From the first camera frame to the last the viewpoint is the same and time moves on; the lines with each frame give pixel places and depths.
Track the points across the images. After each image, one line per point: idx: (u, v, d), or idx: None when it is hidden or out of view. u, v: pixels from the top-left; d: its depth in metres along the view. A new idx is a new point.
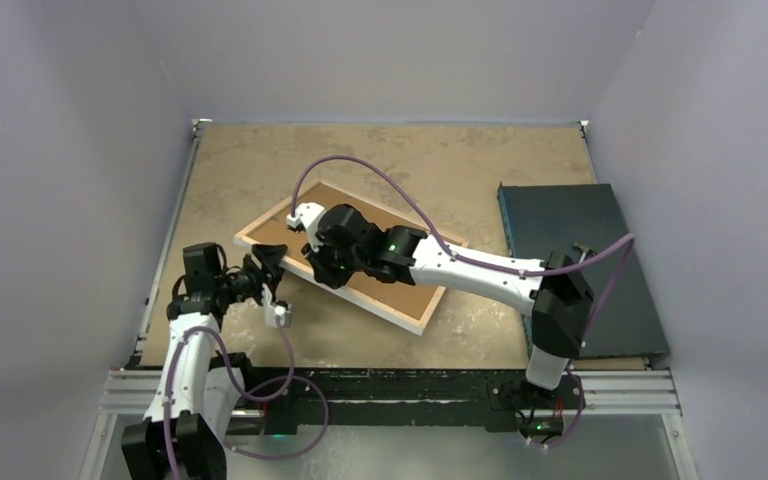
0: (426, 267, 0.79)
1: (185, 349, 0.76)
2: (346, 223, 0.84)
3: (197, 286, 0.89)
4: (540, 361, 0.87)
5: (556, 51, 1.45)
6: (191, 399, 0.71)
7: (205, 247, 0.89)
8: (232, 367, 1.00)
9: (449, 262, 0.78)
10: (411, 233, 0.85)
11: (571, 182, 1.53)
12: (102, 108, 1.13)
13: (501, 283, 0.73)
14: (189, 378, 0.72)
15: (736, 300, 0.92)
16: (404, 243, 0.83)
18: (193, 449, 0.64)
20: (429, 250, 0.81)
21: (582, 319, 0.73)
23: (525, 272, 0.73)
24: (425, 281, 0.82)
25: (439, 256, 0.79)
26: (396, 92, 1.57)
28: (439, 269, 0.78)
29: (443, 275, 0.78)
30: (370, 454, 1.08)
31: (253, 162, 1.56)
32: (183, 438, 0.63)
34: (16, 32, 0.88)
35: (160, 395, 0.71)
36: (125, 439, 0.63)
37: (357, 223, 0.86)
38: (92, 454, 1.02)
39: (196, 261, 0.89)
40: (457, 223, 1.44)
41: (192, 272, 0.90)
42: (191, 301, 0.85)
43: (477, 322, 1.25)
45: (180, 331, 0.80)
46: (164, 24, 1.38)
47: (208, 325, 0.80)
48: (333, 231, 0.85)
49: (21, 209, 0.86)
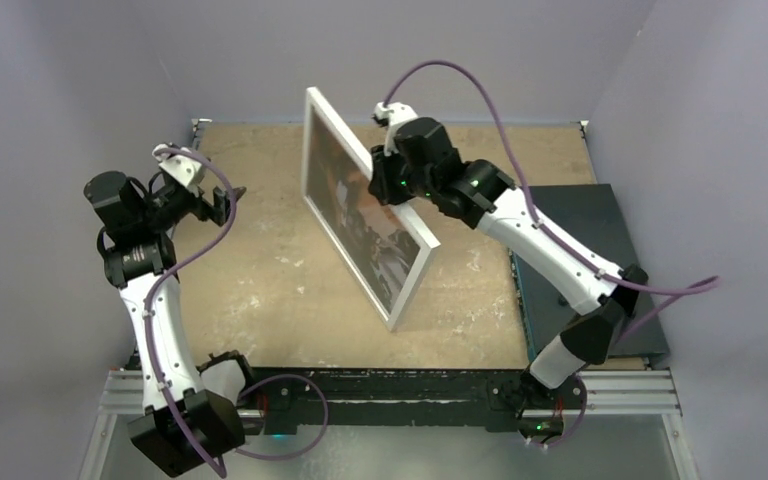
0: (505, 224, 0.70)
1: (156, 322, 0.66)
2: (429, 136, 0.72)
3: (128, 236, 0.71)
4: (553, 359, 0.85)
5: (556, 53, 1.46)
6: (189, 372, 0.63)
7: (121, 192, 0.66)
8: (228, 361, 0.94)
9: (530, 227, 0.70)
10: (498, 174, 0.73)
11: (570, 182, 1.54)
12: (101, 112, 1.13)
13: (575, 273, 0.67)
14: (175, 353, 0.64)
15: (734, 304, 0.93)
16: (486, 180, 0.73)
18: (208, 418, 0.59)
20: (513, 204, 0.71)
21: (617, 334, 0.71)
23: (602, 273, 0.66)
24: (488, 233, 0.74)
25: (522, 216, 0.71)
26: (397, 91, 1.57)
28: (517, 229, 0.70)
29: (517, 237, 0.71)
30: (370, 454, 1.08)
31: (253, 163, 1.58)
32: (196, 413, 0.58)
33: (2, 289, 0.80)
34: (23, 35, 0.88)
35: (151, 379, 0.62)
36: (134, 434, 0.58)
37: (442, 141, 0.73)
38: (92, 454, 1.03)
39: (117, 213, 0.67)
40: (457, 223, 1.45)
41: (117, 225, 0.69)
42: (136, 259, 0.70)
43: (476, 323, 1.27)
45: (139, 301, 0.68)
46: (164, 27, 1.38)
47: (164, 274, 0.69)
48: (410, 141, 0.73)
49: (25, 211, 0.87)
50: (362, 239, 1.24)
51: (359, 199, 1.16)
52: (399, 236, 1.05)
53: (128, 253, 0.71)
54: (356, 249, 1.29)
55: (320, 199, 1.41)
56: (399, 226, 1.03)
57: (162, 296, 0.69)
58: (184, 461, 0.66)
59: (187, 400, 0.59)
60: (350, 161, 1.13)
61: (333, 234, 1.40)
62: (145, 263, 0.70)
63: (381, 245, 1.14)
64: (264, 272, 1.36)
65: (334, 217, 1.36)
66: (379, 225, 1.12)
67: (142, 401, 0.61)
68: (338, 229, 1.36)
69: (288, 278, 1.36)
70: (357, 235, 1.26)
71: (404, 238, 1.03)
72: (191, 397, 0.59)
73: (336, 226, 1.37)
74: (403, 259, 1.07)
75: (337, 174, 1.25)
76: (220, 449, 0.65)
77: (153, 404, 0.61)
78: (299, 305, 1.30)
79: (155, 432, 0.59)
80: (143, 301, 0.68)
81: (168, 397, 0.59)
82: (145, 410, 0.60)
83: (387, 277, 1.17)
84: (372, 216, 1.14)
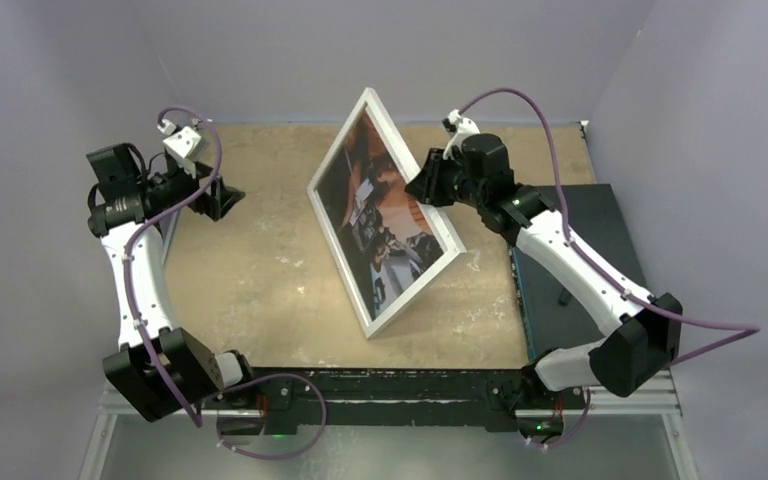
0: (538, 239, 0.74)
1: (135, 266, 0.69)
2: (492, 155, 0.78)
3: (116, 194, 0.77)
4: (559, 365, 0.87)
5: (555, 53, 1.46)
6: (164, 313, 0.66)
7: (116, 146, 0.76)
8: (229, 355, 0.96)
9: (562, 245, 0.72)
10: (542, 198, 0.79)
11: (570, 182, 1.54)
12: (101, 112, 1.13)
13: (599, 290, 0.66)
14: (153, 295, 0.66)
15: (735, 304, 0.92)
16: (529, 203, 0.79)
18: (184, 359, 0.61)
20: (550, 224, 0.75)
21: (651, 373, 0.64)
23: (629, 293, 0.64)
24: (526, 248, 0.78)
25: (556, 234, 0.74)
26: (397, 91, 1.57)
28: (548, 245, 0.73)
29: (549, 253, 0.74)
30: (370, 454, 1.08)
31: (253, 163, 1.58)
32: (172, 352, 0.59)
33: (2, 289, 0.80)
34: (21, 35, 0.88)
35: (126, 319, 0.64)
36: (110, 368, 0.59)
37: (501, 161, 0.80)
38: (92, 454, 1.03)
39: (110, 164, 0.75)
40: (459, 223, 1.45)
41: (108, 179, 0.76)
42: (117, 208, 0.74)
43: (476, 323, 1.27)
45: (119, 247, 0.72)
46: (164, 27, 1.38)
47: (144, 222, 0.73)
48: (473, 154, 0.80)
49: (25, 211, 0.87)
50: (370, 241, 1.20)
51: (383, 198, 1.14)
52: (420, 239, 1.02)
53: (112, 205, 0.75)
54: (360, 251, 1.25)
55: (333, 199, 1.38)
56: (425, 229, 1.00)
57: (142, 243, 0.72)
58: (162, 404, 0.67)
59: (163, 339, 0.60)
60: (387, 158, 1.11)
61: (337, 237, 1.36)
62: (126, 213, 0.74)
63: (394, 246, 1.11)
64: (265, 272, 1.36)
65: (344, 218, 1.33)
66: (398, 226, 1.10)
67: (118, 339, 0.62)
68: (343, 230, 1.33)
69: (288, 277, 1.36)
70: (365, 236, 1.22)
71: (426, 243, 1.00)
72: (166, 336, 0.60)
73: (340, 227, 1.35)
74: (415, 262, 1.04)
75: (363, 171, 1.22)
76: (197, 395, 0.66)
77: (128, 341, 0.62)
78: (298, 305, 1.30)
79: (130, 369, 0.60)
80: (123, 248, 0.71)
81: (143, 334, 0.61)
82: (119, 347, 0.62)
83: (389, 281, 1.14)
84: (393, 217, 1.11)
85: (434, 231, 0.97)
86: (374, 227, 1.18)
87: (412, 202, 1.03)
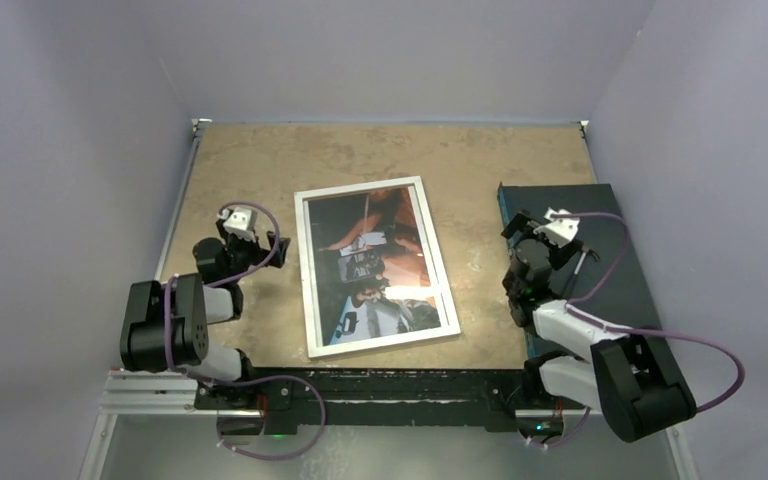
0: (543, 313, 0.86)
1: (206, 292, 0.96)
2: (537, 272, 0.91)
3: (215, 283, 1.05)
4: (561, 376, 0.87)
5: (556, 53, 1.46)
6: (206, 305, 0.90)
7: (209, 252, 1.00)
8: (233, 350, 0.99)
9: (562, 311, 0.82)
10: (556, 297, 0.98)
11: (571, 181, 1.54)
12: (100, 110, 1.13)
13: (586, 332, 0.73)
14: None
15: (736, 303, 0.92)
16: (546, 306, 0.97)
18: (187, 293, 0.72)
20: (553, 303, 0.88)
21: (661, 412, 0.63)
23: (608, 327, 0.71)
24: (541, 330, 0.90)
25: (559, 306, 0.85)
26: (398, 90, 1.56)
28: (551, 313, 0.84)
29: (550, 318, 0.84)
30: (370, 455, 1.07)
31: (253, 163, 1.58)
32: (182, 285, 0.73)
33: (3, 287, 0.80)
34: (19, 32, 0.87)
35: None
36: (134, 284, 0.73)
37: (544, 273, 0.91)
38: (92, 454, 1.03)
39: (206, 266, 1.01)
40: (457, 223, 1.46)
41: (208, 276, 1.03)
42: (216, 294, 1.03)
43: (477, 323, 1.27)
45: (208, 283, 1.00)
46: (163, 26, 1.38)
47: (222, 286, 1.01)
48: (524, 264, 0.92)
49: (25, 208, 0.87)
50: (358, 277, 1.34)
51: (394, 255, 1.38)
52: (419, 305, 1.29)
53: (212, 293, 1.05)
54: (339, 279, 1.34)
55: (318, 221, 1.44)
56: (430, 300, 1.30)
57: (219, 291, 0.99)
58: (141, 349, 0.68)
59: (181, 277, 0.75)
60: (412, 233, 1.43)
61: (311, 255, 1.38)
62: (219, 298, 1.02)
63: (386, 297, 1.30)
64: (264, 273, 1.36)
65: (331, 243, 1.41)
66: (398, 282, 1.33)
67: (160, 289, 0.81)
68: (324, 253, 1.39)
69: (290, 276, 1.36)
70: (354, 271, 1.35)
71: (426, 309, 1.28)
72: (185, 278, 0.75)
73: (318, 249, 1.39)
74: (407, 317, 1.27)
75: (381, 224, 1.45)
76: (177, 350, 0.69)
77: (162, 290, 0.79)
78: (298, 304, 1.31)
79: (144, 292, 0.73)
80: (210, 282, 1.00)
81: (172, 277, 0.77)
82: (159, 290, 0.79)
83: (367, 320, 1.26)
84: (398, 274, 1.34)
85: (437, 305, 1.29)
86: (371, 270, 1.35)
87: (426, 274, 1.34)
